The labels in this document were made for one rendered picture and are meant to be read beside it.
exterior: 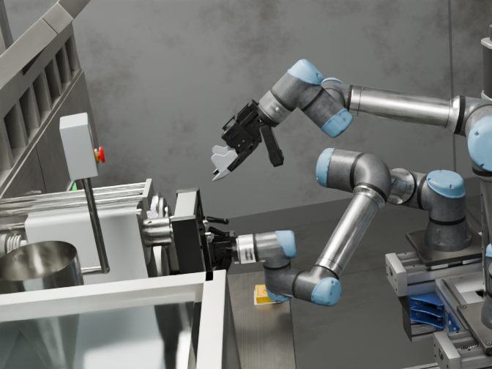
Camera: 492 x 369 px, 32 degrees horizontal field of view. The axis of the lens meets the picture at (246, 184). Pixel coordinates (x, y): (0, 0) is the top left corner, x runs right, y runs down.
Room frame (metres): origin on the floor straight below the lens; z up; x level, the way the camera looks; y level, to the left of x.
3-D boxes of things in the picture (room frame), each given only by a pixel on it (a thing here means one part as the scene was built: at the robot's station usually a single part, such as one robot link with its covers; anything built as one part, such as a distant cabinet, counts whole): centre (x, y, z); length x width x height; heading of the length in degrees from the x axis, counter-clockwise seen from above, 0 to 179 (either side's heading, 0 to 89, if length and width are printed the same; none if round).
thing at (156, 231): (1.76, 0.21, 1.34); 0.06 x 0.06 x 0.06; 87
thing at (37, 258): (1.30, 0.36, 1.50); 0.14 x 0.14 x 0.06
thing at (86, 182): (1.46, 0.29, 1.51); 0.02 x 0.02 x 0.20
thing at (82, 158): (1.46, 0.28, 1.66); 0.07 x 0.07 x 0.10; 8
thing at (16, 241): (1.78, 0.52, 1.34); 0.07 x 0.07 x 0.07; 87
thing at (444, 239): (2.50, -0.63, 0.87); 0.15 x 0.15 x 0.10
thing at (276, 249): (2.06, -0.05, 1.11); 0.11 x 0.08 x 0.09; 87
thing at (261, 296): (2.16, -0.02, 0.91); 0.07 x 0.07 x 0.02; 87
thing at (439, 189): (2.50, -0.62, 0.98); 0.13 x 0.12 x 0.14; 48
